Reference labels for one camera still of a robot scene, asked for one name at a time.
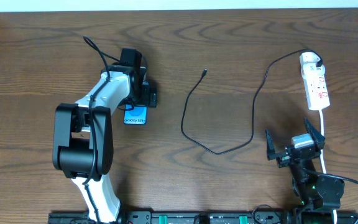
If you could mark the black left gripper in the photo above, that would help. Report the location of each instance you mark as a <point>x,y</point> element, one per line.
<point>151,97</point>

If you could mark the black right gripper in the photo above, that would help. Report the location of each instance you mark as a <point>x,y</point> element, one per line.
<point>294,153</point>

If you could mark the blue Galaxy smartphone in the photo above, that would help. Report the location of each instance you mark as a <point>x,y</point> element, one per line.
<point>135,115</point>

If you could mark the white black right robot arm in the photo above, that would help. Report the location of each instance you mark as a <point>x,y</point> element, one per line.
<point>320,193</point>

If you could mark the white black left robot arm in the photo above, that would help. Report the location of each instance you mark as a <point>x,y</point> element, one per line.
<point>83,143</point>

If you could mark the white charger adapter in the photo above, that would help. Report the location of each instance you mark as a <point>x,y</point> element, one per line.
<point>311,64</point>

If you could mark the white power strip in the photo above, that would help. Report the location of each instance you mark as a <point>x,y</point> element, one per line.
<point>316,93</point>

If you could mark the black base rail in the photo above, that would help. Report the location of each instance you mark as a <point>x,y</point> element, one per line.
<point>146,217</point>

